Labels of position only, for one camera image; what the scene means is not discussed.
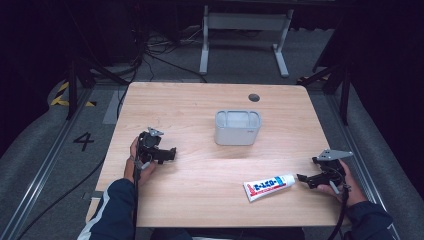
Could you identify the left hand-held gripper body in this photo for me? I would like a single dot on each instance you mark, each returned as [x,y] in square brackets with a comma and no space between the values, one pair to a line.
[149,145]

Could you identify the white plastic container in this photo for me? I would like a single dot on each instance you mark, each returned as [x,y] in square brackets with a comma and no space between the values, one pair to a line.
[237,128]

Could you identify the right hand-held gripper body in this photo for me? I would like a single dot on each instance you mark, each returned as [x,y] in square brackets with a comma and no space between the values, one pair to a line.
[330,165]

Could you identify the person's left hand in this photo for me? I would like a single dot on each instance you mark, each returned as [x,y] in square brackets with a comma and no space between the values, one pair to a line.
[132,166]

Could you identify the white toothpaste tube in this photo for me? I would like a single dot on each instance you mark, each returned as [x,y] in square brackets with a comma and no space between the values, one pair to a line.
[268,187]

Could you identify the yellow black hazard tape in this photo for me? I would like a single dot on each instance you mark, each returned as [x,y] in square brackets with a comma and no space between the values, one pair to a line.
[65,98]

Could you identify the black tripod stand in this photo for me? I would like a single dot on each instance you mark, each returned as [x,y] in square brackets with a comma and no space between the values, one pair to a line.
[336,83]
[78,80]

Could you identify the person's right hand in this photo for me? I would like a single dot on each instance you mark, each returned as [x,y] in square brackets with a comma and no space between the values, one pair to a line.
[350,190]

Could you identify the grey metal stand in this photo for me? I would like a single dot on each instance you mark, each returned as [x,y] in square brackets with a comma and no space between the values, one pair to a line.
[245,36]

